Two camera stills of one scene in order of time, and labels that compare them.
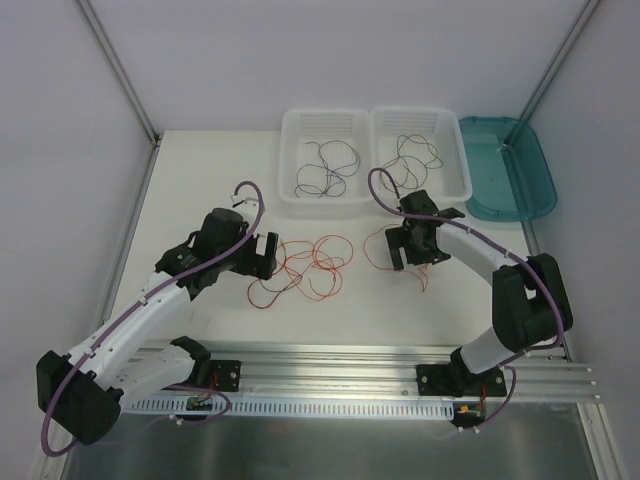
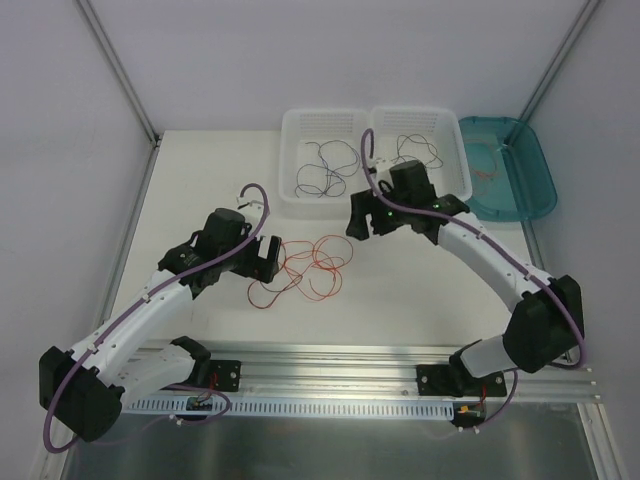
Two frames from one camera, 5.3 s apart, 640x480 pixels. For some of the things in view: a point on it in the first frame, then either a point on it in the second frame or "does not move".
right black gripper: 400,248 → 370,215
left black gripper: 267,255 does not move
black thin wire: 401,157 does not move
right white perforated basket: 421,148 does not move
